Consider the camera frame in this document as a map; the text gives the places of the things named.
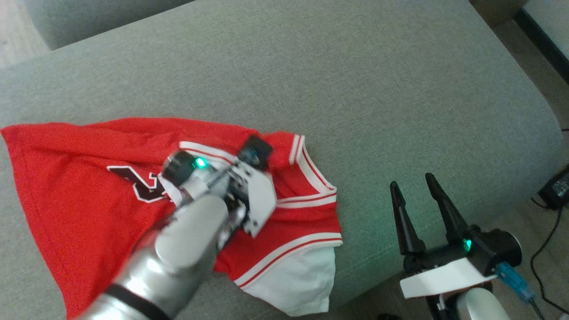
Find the thin black floor cable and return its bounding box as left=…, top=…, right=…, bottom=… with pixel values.
left=529, top=198, right=569, bottom=314

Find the grey fabric sofa cushion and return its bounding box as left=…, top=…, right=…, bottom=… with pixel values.
left=22, top=0, right=196, bottom=51

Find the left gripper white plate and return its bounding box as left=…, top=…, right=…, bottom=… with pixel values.
left=158, top=150, right=279, bottom=239

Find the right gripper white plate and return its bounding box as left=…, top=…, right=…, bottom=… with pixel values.
left=390, top=172, right=497, bottom=300

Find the black power adapter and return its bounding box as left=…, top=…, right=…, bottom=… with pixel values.
left=537, top=164, right=569, bottom=210

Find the mustard yellow upholstered furniture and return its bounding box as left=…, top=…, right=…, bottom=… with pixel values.
left=470, top=0, right=528, bottom=25

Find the red jersey with white trim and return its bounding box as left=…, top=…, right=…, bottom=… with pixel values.
left=0, top=117, right=344, bottom=319

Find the grey fabric sofa seat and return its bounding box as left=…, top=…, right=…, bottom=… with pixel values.
left=0, top=0, right=563, bottom=320

